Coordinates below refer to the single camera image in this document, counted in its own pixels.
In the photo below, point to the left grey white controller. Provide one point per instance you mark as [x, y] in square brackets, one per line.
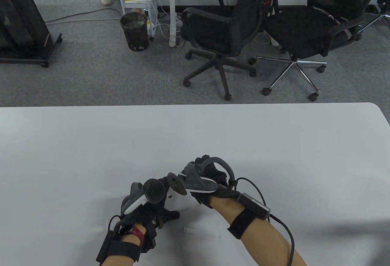
[155, 191]

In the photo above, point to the black mesh trash bin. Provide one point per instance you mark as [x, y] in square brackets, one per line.
[134, 34]

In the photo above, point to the black right forearm pack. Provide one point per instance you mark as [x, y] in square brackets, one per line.
[253, 205]

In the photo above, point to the person's left hand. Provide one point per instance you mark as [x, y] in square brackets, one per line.
[152, 214]

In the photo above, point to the grey white controller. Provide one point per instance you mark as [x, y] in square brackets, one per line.
[198, 182]
[155, 191]

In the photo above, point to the black left forearm pack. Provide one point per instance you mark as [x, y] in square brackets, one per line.
[105, 246]

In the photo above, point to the person's right hand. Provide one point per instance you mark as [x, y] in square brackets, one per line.
[224, 193]

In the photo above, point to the white Hanoi Tower base lid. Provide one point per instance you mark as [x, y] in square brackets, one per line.
[178, 203]

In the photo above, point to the red wristband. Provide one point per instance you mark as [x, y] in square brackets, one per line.
[138, 234]

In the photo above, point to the person's left forearm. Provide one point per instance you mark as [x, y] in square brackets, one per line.
[120, 262]

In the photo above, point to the black office chair chrome base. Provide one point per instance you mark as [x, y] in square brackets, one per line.
[298, 31]

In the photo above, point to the black cabinet on wheeled stand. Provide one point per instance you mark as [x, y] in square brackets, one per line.
[18, 13]

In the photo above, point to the person's right forearm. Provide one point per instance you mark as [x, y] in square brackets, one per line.
[262, 241]

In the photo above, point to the right grey white controller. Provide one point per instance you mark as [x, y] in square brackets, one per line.
[198, 182]

